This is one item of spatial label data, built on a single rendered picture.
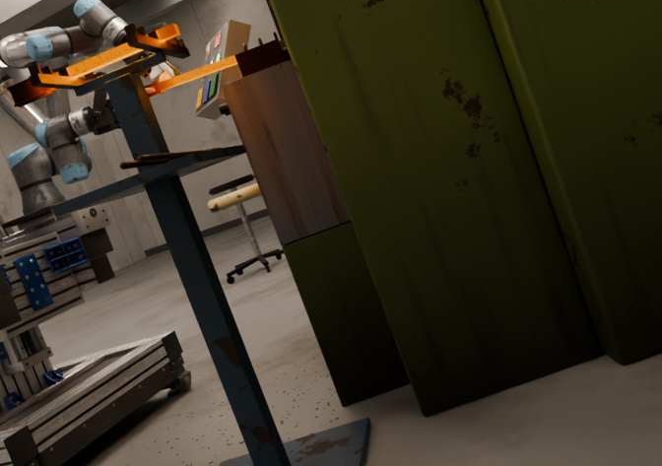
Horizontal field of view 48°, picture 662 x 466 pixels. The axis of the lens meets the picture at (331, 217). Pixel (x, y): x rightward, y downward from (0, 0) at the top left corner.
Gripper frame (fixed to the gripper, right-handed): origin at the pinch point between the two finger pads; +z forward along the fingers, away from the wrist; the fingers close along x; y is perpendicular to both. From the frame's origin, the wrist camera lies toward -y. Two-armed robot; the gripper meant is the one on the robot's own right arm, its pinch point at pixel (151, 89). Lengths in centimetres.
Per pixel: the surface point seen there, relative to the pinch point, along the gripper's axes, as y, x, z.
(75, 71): 0, 57, -2
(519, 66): 31, 58, 86
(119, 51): 0, 59, 9
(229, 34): -14.7, -41.6, 23.0
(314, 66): 15, 49, 46
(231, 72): -2.4, -39.8, 19.4
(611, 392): 100, 68, 81
